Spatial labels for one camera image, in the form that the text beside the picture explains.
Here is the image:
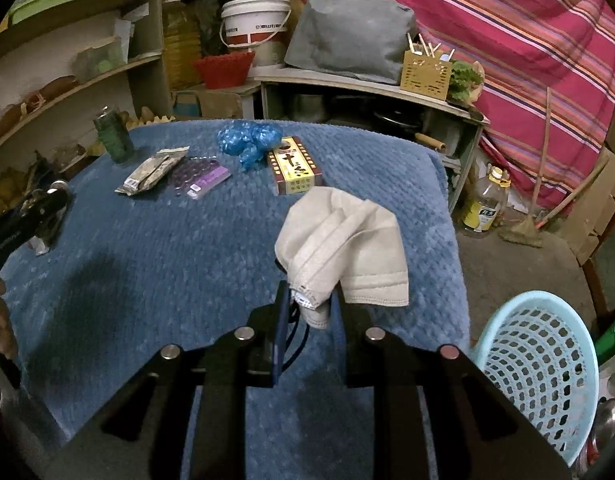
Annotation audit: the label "crumpled blue plastic bag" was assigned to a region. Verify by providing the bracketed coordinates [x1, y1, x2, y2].
[216, 119, 283, 171]

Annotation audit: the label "beige cloth pouch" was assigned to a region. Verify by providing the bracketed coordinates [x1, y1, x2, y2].
[275, 186, 409, 330]

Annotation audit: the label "green leafy vegetables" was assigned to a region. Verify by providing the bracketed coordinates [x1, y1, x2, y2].
[447, 60, 485, 105]

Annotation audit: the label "purple blister pack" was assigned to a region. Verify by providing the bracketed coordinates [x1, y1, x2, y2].
[168, 157, 232, 200]

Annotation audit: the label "yellow brown printed box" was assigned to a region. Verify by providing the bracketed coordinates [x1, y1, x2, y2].
[268, 136, 324, 195]

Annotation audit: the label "grey side table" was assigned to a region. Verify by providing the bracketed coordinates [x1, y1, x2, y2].
[254, 66, 489, 210]

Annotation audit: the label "silver foil snack wrapper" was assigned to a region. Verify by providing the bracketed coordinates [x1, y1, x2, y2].
[114, 146, 189, 196]

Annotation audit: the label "white plastic bucket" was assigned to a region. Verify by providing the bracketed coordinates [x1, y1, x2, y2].
[220, 0, 291, 74]

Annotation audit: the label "dark green glass jar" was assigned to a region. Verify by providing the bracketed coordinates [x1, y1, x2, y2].
[93, 106, 134, 164]

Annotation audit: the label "green plastic bag bin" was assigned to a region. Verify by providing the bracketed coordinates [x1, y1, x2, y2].
[595, 320, 615, 365]

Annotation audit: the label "light blue plastic basket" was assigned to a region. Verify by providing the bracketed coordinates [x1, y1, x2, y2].
[470, 290, 599, 465]

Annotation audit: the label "cooking oil bottle on floor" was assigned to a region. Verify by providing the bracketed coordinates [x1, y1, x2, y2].
[461, 164, 511, 234]

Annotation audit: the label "large yellow oil jug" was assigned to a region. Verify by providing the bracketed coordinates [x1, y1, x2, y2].
[162, 0, 201, 90]

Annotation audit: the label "red plastic basket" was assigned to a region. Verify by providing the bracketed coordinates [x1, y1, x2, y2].
[193, 51, 256, 90]

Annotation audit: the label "yellow chopstick holder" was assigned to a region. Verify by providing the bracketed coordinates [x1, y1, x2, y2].
[400, 51, 452, 101]

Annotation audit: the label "blue quilted table cover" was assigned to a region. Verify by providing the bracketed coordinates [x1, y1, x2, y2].
[1, 122, 470, 479]

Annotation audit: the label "straw broom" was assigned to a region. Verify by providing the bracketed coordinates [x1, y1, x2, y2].
[499, 87, 553, 248]

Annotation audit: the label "stacked steel and red bowls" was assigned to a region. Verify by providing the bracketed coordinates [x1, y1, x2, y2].
[575, 396, 615, 478]

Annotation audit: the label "red striped curtain cloth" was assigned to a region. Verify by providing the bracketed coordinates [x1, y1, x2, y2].
[396, 0, 615, 208]

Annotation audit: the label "wooden wall shelf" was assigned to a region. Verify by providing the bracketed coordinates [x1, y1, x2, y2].
[0, 0, 172, 171]

